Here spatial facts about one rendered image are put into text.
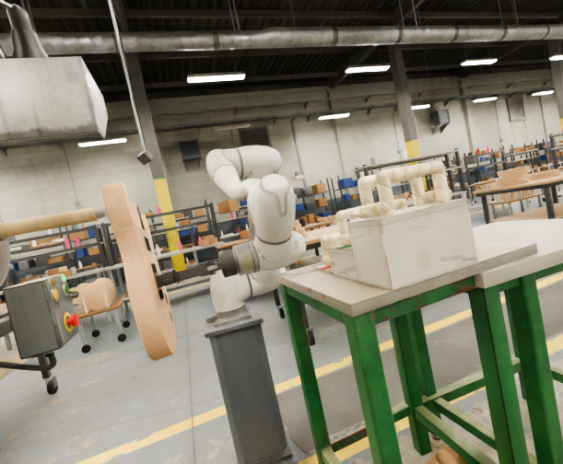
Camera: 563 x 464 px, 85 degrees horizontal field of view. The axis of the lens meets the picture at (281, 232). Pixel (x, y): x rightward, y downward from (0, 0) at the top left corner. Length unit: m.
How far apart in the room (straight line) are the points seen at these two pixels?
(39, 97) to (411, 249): 0.82
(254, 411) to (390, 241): 1.18
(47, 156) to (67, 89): 12.06
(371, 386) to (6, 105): 0.92
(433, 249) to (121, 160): 11.82
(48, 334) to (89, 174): 11.37
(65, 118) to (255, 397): 1.37
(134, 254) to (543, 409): 1.20
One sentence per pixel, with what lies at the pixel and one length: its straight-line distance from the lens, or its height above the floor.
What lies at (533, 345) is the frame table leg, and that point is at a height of 0.64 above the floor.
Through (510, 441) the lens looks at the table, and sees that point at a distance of 1.24.
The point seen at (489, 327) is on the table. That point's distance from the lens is 1.06.
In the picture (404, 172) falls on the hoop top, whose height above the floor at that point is 1.20.
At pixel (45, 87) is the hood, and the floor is 1.47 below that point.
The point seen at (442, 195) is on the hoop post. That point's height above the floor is 1.12.
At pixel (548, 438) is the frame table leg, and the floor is 0.35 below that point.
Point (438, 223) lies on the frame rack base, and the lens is 0.85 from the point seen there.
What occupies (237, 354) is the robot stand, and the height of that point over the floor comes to 0.56.
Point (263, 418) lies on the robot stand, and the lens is 1.72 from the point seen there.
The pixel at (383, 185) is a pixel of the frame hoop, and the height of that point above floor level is 1.18.
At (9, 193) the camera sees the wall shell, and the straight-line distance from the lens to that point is 12.95.
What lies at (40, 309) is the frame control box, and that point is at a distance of 1.09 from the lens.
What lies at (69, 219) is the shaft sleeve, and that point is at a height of 1.25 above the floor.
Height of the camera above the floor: 1.16
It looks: 3 degrees down
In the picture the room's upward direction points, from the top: 12 degrees counter-clockwise
